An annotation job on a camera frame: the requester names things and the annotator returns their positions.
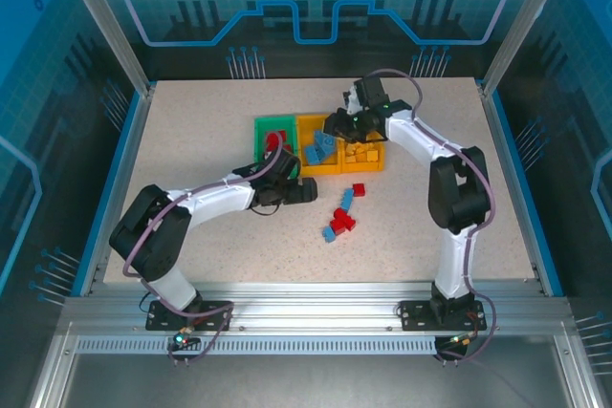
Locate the long blue lego brick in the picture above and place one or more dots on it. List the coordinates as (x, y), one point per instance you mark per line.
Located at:
(347, 200)

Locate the small red lego brick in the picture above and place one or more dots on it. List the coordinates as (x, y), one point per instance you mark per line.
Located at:
(359, 189)

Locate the long red lego brick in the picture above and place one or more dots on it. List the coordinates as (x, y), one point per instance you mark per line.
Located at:
(272, 140)

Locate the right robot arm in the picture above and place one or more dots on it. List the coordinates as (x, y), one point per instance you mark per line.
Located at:
(416, 140)

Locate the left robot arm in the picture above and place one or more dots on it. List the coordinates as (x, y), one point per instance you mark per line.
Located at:
(215, 198)

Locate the yellow plastic bin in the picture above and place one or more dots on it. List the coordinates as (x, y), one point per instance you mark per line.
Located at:
(320, 170)
(368, 168)

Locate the small blue lego brick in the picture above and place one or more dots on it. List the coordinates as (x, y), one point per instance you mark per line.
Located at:
(328, 233)

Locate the green plastic bin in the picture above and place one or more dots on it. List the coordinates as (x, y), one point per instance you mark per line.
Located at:
(277, 120)

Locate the small led circuit board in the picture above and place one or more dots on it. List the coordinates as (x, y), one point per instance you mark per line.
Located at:
(461, 338)
(181, 340)

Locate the grey metal panel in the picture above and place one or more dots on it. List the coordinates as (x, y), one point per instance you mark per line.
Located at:
(311, 379)

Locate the wide aluminium base rail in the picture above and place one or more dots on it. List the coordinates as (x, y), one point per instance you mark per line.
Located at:
(311, 307)

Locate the aluminium side rail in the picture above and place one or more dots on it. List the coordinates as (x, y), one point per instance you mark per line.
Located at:
(122, 188)
(492, 116)

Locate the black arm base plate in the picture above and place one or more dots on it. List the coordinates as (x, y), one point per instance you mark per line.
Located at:
(411, 315)
(158, 317)

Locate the aluminium frame post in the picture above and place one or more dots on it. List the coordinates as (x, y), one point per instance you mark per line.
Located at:
(105, 21)
(521, 16)

